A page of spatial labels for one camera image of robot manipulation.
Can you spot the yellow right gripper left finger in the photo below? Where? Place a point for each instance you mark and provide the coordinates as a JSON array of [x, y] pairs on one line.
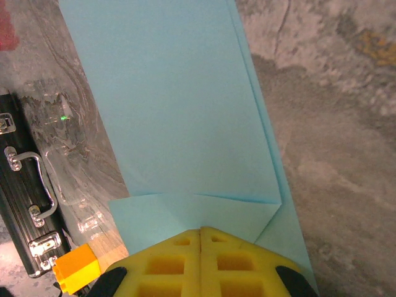
[[167, 266]]

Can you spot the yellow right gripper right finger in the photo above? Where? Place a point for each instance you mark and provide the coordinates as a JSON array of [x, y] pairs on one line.
[[244, 266]]

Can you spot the light blue paper sheet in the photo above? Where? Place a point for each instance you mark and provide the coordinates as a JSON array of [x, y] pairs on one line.
[[173, 108]]

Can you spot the orange toy brick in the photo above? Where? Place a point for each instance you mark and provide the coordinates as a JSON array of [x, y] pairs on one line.
[[77, 269]]

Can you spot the black hard case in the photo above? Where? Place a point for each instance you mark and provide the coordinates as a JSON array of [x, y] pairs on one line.
[[24, 198]]

